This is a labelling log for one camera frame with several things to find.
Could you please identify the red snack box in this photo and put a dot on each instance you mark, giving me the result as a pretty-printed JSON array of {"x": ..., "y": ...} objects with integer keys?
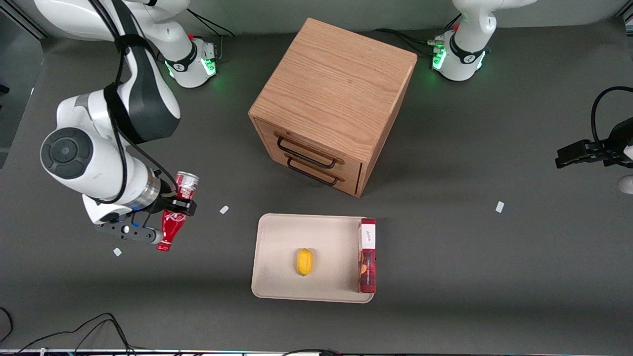
[{"x": 367, "y": 262}]

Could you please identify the beige plastic tray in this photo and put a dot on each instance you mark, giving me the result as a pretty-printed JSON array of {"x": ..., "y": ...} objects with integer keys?
[{"x": 282, "y": 242}]

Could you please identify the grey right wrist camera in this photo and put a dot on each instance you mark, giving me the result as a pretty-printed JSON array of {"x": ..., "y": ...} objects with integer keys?
[{"x": 126, "y": 230}]

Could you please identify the wooden drawer cabinet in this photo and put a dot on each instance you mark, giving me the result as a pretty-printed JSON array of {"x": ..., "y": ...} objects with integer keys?
[{"x": 336, "y": 84}]

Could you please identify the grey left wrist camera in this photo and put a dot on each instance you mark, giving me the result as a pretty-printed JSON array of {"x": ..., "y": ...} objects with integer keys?
[{"x": 627, "y": 184}]

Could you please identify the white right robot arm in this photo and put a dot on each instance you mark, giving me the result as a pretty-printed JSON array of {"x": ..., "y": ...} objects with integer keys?
[{"x": 99, "y": 163}]

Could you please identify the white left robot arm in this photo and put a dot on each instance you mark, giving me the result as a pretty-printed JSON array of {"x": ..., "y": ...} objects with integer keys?
[{"x": 467, "y": 54}]

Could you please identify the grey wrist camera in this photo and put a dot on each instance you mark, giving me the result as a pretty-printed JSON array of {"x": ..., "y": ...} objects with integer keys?
[
  {"x": 126, "y": 230},
  {"x": 627, "y": 184}
]

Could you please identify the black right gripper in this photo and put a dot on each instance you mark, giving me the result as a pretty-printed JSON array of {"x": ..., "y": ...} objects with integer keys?
[{"x": 166, "y": 202}]

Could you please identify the red coke bottle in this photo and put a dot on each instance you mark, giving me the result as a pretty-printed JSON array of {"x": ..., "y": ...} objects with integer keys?
[{"x": 172, "y": 230}]

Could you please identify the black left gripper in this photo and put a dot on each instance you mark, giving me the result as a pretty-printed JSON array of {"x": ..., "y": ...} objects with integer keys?
[{"x": 619, "y": 140}]

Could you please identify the yellow lemon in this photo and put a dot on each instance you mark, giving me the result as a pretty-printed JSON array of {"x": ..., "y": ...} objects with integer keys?
[{"x": 304, "y": 262}]

